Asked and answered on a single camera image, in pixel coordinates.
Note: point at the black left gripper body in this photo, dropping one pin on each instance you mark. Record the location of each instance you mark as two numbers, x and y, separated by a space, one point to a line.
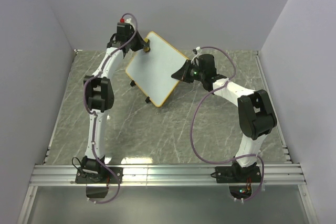
137 44

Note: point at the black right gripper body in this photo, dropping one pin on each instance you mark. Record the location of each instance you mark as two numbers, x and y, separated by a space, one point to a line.
197 76

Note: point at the yellow and black eraser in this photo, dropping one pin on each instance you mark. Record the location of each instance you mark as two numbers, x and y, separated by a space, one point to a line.
146 45

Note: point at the yellow framed whiteboard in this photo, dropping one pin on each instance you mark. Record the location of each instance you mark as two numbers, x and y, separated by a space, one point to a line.
151 71

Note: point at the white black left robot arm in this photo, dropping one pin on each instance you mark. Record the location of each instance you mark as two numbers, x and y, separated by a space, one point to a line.
98 96

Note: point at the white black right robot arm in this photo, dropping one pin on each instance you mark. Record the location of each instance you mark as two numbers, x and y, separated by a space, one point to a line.
255 111

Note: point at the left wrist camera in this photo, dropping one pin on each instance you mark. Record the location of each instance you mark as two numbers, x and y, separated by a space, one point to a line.
128 20

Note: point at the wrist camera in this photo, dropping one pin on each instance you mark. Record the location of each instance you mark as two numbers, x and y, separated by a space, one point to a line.
128 20
197 52

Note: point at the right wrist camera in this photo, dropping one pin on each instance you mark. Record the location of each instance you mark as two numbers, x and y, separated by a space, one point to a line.
197 52

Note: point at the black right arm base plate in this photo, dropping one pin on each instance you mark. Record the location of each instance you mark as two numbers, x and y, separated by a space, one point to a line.
236 174

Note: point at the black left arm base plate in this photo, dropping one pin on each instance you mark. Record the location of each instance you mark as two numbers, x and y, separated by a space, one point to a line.
84 176

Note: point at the aluminium rail frame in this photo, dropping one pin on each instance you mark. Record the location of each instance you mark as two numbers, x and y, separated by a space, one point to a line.
163 181

